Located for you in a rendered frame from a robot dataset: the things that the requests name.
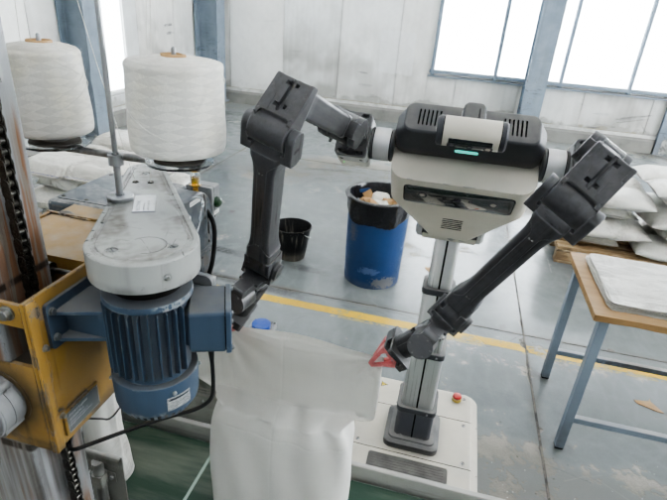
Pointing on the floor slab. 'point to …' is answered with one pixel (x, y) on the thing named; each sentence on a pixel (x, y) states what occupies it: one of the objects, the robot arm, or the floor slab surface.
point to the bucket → (294, 238)
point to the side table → (582, 276)
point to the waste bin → (373, 238)
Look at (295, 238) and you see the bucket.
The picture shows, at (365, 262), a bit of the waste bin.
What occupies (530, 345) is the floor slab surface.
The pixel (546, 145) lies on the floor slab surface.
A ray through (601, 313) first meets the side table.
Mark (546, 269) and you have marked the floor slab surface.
